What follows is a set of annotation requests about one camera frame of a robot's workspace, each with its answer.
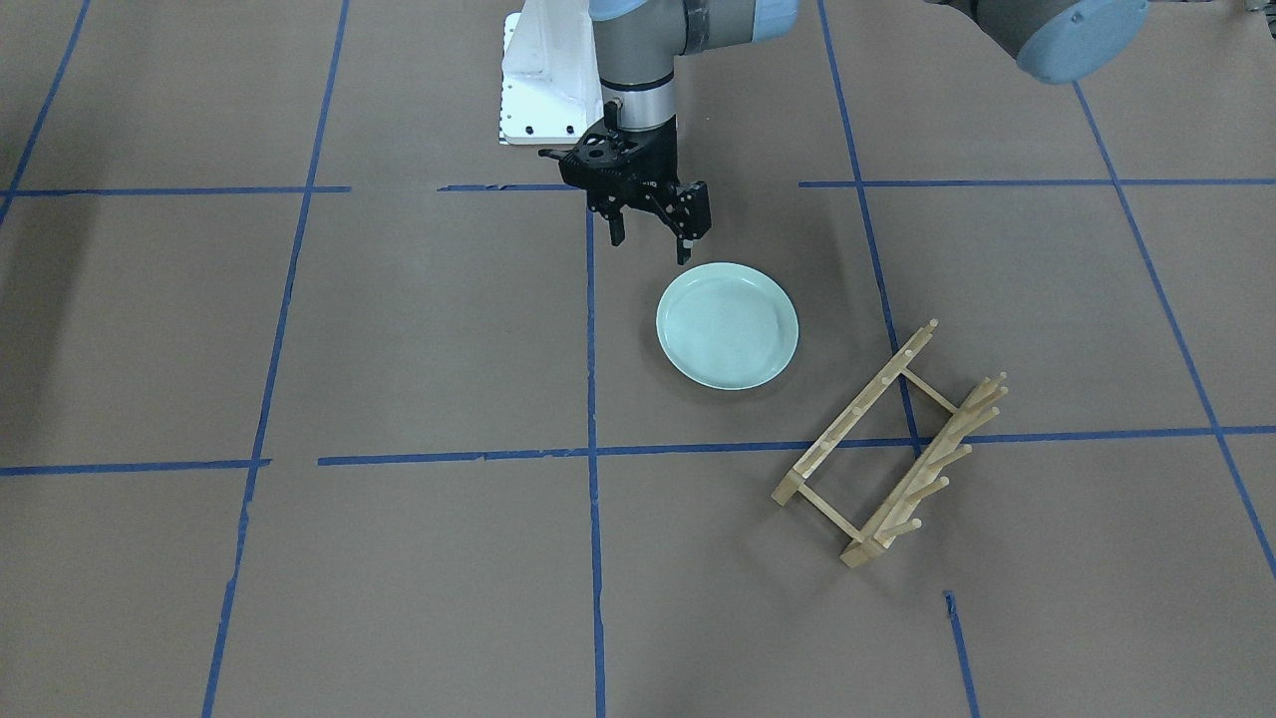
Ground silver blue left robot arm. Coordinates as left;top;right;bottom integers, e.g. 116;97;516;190
590;1;1148;94

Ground light green round plate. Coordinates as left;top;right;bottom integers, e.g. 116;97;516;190
655;261;800;392

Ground blue tape line lengthwise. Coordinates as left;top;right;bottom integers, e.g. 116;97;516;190
584;213;609;717

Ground short blue tape piece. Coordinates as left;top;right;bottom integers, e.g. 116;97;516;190
942;589;983;718

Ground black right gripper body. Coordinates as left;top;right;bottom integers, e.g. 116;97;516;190
538;119;680;216

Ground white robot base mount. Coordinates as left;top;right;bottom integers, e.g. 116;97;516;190
498;1;602;145

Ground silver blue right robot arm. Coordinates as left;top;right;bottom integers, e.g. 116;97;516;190
538;1;800;265

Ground wooden plate drying rack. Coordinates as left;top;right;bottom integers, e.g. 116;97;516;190
771;319;1011;569

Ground blue tape line crosswise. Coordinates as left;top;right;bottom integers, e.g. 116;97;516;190
316;423;1275;467

